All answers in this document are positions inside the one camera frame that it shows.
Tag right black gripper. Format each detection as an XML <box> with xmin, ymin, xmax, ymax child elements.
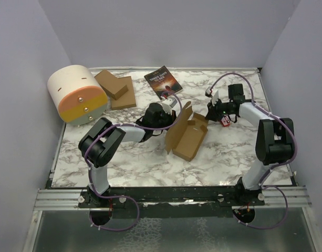
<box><xmin>205</xmin><ymin>97</ymin><xmax>233</xmax><ymax>122</ymax></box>

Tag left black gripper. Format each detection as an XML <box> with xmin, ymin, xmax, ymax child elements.
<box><xmin>152</xmin><ymin>108</ymin><xmax>183</xmax><ymax>132</ymax></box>

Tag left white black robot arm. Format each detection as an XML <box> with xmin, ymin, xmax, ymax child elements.
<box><xmin>78</xmin><ymin>102</ymin><xmax>177</xmax><ymax>207</ymax></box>

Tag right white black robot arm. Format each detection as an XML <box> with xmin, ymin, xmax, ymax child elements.
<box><xmin>205</xmin><ymin>83</ymin><xmax>295</xmax><ymax>205</ymax></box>

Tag flat brown cardboard box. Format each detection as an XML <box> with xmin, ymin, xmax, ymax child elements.
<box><xmin>110</xmin><ymin>76</ymin><xmax>137</xmax><ymax>110</ymax></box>

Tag folded brown cardboard box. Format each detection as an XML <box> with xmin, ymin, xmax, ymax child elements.
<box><xmin>95</xmin><ymin>70</ymin><xmax>128</xmax><ymax>100</ymax></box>

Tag red toy ambulance car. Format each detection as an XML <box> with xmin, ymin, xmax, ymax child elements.
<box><xmin>220</xmin><ymin>117</ymin><xmax>231</xmax><ymax>127</ymax></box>

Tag dark paperback book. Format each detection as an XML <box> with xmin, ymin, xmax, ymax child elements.
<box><xmin>144</xmin><ymin>66</ymin><xmax>183</xmax><ymax>100</ymax></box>

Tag cream orange cylindrical drawer unit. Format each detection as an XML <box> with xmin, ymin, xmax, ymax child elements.
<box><xmin>47</xmin><ymin>65</ymin><xmax>108</xmax><ymax>125</ymax></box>

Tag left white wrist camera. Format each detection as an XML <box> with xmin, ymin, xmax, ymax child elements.
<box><xmin>161</xmin><ymin>92</ymin><xmax>178</xmax><ymax>114</ymax></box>

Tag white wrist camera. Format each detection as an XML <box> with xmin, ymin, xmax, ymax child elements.
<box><xmin>161</xmin><ymin>92</ymin><xmax>178</xmax><ymax>114</ymax></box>
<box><xmin>205</xmin><ymin>88</ymin><xmax>221</xmax><ymax>107</ymax></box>

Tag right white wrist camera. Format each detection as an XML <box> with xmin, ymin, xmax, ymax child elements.
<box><xmin>205</xmin><ymin>88</ymin><xmax>221</xmax><ymax>107</ymax></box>

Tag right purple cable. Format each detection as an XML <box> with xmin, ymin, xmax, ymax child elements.
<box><xmin>209</xmin><ymin>72</ymin><xmax>298</xmax><ymax>229</ymax></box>

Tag purple cable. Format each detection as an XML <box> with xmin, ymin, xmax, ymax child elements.
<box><xmin>84</xmin><ymin>90</ymin><xmax>183</xmax><ymax>232</ymax></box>
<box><xmin>209</xmin><ymin>72</ymin><xmax>298</xmax><ymax>229</ymax></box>

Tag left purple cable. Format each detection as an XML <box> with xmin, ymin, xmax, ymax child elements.
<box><xmin>84</xmin><ymin>90</ymin><xmax>183</xmax><ymax>232</ymax></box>

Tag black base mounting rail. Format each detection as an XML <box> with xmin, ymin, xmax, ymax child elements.
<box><xmin>78</xmin><ymin>185</ymin><xmax>266</xmax><ymax>218</ymax></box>

